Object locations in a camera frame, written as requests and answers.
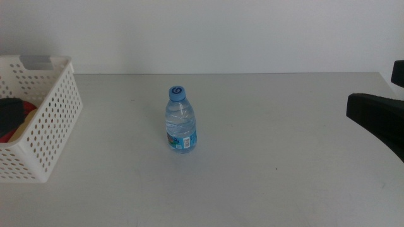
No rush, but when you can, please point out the water bottle blue cap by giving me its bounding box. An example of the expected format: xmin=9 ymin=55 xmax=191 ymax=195
xmin=165 ymin=85 xmax=198 ymax=154

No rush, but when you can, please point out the white perforated plastic basket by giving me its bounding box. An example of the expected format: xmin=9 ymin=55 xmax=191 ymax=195
xmin=0 ymin=55 xmax=83 ymax=184

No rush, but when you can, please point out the red soda can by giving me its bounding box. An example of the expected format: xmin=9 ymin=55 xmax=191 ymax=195
xmin=0 ymin=100 xmax=38 ymax=143

